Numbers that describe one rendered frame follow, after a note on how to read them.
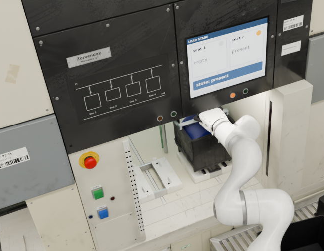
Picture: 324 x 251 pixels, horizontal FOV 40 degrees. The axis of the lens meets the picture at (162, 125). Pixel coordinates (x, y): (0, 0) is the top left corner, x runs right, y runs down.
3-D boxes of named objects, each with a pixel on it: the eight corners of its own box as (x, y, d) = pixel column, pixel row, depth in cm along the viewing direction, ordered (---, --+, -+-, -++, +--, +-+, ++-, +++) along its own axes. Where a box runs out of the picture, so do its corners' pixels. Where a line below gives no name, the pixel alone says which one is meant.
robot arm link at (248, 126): (259, 114, 143) (244, 109, 173) (222, 147, 144) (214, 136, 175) (277, 135, 143) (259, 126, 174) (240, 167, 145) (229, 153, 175)
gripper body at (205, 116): (210, 139, 178) (198, 124, 186) (232, 131, 180) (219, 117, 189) (209, 124, 173) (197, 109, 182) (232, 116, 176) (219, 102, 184)
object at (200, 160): (191, 180, 196) (186, 123, 177) (173, 154, 211) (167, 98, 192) (240, 163, 202) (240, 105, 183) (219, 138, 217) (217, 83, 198)
